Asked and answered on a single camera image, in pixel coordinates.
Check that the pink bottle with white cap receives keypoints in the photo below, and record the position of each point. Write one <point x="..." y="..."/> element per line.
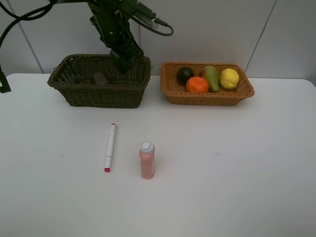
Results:
<point x="147" y="159"/>

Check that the dark grey pump bottle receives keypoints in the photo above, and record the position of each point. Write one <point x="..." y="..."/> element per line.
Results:
<point x="124" y="63"/>

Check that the dark mangosteen with green calyx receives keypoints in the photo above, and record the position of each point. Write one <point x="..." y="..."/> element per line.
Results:
<point x="184" y="74"/>

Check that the white marker with pink cap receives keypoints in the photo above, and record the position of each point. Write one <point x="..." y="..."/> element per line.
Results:
<point x="110" y="148"/>

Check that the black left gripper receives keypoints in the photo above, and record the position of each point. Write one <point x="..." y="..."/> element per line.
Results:
<point x="114" y="30"/>

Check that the yellow lemon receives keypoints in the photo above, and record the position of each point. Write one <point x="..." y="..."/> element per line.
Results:
<point x="229" y="79"/>

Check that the dark brown wicker basket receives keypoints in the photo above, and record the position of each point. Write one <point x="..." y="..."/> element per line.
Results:
<point x="72" y="78"/>

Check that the black object at left edge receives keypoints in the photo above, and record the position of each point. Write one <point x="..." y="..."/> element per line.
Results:
<point x="4" y="88"/>

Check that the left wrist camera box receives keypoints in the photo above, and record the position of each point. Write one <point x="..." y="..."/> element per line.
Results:
<point x="145" y="15"/>

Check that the translucent pink plastic cup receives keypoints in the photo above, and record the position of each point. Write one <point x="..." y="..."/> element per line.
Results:
<point x="99" y="78"/>

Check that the orange tangerine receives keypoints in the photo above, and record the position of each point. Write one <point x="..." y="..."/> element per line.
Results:
<point x="197" y="85"/>

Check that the orange wicker basket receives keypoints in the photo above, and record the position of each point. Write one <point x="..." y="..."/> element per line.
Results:
<point x="177" y="94"/>

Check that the green red pear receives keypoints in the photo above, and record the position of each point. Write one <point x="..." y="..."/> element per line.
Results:
<point x="211" y="75"/>

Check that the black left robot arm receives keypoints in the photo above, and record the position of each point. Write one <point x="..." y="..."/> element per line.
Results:
<point x="103" y="3"/>

